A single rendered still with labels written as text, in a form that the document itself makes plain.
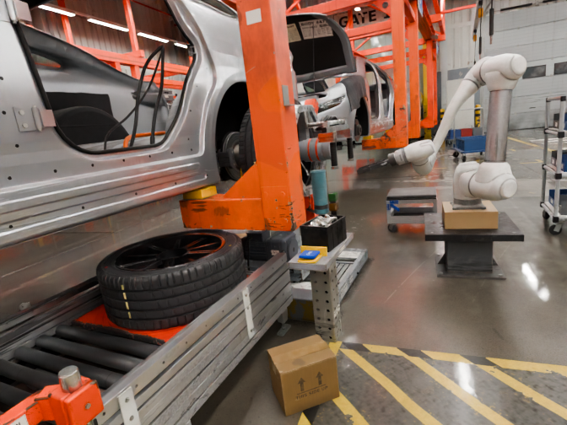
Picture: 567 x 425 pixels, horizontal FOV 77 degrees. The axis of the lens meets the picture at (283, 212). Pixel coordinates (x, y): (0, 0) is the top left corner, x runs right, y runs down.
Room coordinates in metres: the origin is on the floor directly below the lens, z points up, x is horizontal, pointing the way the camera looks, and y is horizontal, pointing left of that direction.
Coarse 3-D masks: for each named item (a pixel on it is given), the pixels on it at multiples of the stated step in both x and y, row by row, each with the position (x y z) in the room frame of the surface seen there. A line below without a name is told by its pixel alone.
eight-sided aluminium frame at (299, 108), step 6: (300, 108) 2.15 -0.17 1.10; (306, 108) 2.24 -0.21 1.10; (312, 108) 2.32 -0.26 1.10; (312, 114) 2.34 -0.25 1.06; (312, 120) 2.43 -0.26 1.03; (318, 120) 2.41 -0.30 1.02; (312, 132) 2.47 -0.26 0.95; (318, 132) 2.45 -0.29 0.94; (318, 162) 2.45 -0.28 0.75; (324, 162) 2.44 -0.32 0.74; (318, 168) 2.46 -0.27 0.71; (324, 168) 2.44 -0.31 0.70; (306, 186) 2.27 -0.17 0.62; (306, 192) 2.12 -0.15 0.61
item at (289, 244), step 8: (248, 232) 2.03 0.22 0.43; (256, 232) 2.01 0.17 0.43; (264, 232) 2.00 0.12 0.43; (280, 232) 2.03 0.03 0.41; (288, 232) 2.01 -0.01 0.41; (248, 240) 1.98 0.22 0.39; (256, 240) 2.00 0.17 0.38; (264, 240) 2.00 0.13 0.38; (272, 240) 1.91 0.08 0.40; (280, 240) 1.89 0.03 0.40; (288, 240) 1.92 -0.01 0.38; (296, 240) 1.99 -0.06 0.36; (248, 248) 1.98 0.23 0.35; (256, 248) 1.99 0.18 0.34; (264, 248) 1.97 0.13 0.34; (272, 248) 1.91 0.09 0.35; (280, 248) 1.89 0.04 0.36; (288, 248) 1.90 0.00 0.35; (296, 248) 1.98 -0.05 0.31; (248, 256) 1.99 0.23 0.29; (256, 256) 2.00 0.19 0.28; (264, 256) 1.97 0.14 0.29; (272, 256) 1.91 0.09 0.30; (288, 256) 1.89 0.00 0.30; (248, 264) 2.00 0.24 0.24; (256, 264) 2.02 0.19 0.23
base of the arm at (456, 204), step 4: (456, 200) 2.12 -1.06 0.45; (460, 200) 2.10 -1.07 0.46; (464, 200) 2.08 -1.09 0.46; (468, 200) 2.07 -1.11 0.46; (472, 200) 2.06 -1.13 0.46; (476, 200) 2.06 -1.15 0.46; (480, 200) 2.08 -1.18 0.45; (452, 204) 2.16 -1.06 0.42; (456, 204) 2.12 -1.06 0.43; (460, 204) 2.10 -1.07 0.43; (464, 204) 2.08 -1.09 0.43; (468, 204) 2.07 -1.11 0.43; (472, 204) 2.06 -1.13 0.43; (476, 204) 2.06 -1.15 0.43; (480, 204) 2.07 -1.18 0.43; (452, 208) 2.10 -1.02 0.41; (456, 208) 2.08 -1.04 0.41; (460, 208) 2.08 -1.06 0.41; (464, 208) 2.07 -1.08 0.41; (468, 208) 2.06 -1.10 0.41; (472, 208) 2.05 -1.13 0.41; (476, 208) 2.05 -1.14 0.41; (480, 208) 2.04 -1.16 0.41; (484, 208) 2.03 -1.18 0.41
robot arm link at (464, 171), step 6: (468, 162) 2.15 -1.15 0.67; (474, 162) 2.10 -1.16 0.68; (456, 168) 2.14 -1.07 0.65; (462, 168) 2.10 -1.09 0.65; (468, 168) 2.07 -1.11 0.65; (474, 168) 2.06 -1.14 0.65; (456, 174) 2.12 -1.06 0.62; (462, 174) 2.08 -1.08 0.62; (468, 174) 2.05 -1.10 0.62; (456, 180) 2.12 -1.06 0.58; (462, 180) 2.07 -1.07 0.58; (468, 180) 2.03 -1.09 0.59; (456, 186) 2.12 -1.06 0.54; (462, 186) 2.07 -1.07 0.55; (456, 192) 2.12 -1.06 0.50; (462, 192) 2.08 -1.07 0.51; (468, 192) 2.04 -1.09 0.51; (456, 198) 2.12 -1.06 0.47; (462, 198) 2.09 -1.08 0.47; (468, 198) 2.07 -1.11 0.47; (474, 198) 2.06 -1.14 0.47
